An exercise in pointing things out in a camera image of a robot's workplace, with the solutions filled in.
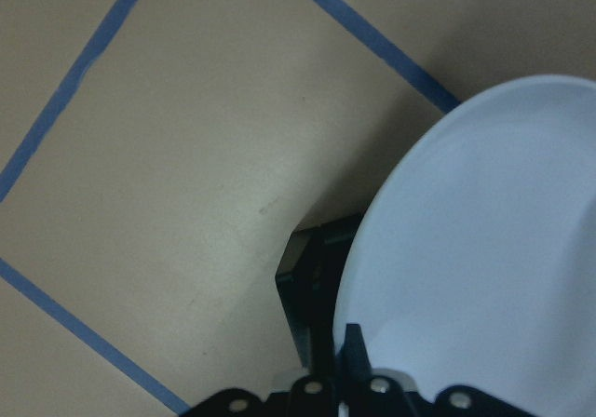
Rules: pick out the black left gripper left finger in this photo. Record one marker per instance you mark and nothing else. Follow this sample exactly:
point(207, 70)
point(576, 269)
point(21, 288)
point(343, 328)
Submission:
point(307, 279)

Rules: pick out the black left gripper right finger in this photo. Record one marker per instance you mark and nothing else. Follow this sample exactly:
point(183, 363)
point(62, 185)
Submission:
point(356, 364)

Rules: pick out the light blue plate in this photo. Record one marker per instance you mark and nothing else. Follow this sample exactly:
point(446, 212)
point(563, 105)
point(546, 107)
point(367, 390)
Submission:
point(475, 262)

